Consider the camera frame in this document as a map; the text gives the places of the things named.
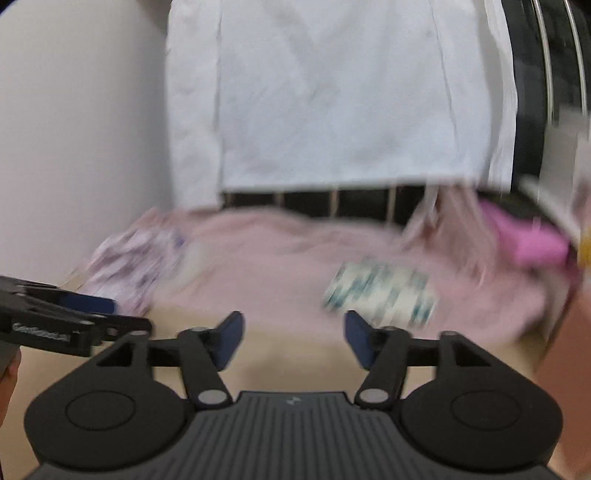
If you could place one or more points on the pink blanket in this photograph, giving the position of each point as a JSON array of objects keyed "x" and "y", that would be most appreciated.
[{"x": 277, "y": 258}]

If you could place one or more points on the white hanging cloth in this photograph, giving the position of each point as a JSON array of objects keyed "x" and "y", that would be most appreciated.
[{"x": 332, "y": 92}]

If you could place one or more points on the beige bed mat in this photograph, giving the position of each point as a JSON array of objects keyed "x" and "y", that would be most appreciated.
[{"x": 286, "y": 341}]

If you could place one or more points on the metal bed frame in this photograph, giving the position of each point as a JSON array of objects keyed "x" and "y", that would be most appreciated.
[{"x": 528, "y": 92}]

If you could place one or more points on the yellow white plush toy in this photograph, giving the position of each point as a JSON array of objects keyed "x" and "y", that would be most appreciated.
[{"x": 585, "y": 249}]

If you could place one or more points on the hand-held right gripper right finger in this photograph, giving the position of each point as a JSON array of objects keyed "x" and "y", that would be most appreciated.
[{"x": 358, "y": 337}]

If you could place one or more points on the white teal patterned garment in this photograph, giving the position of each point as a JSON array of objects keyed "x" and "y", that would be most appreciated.
[{"x": 378, "y": 290}]

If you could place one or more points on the brown cardboard box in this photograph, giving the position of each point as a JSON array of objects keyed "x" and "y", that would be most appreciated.
[{"x": 570, "y": 369}]

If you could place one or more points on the person's left hand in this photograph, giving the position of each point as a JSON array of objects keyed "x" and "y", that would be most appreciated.
[{"x": 7, "y": 392}]

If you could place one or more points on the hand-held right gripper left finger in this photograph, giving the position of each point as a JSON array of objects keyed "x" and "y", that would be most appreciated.
[{"x": 231, "y": 333}]

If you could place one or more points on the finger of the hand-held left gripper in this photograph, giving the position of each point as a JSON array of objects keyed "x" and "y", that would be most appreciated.
[
  {"x": 115, "y": 324},
  {"x": 87, "y": 303}
]

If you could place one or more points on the purple floral printed cloth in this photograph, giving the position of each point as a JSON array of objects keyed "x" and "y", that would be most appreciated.
[{"x": 129, "y": 263}]

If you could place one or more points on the bright pink object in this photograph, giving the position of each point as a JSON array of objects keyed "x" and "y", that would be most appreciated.
[{"x": 531, "y": 240}]

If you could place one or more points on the white box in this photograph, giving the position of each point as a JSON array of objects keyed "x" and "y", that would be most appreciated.
[{"x": 565, "y": 161}]

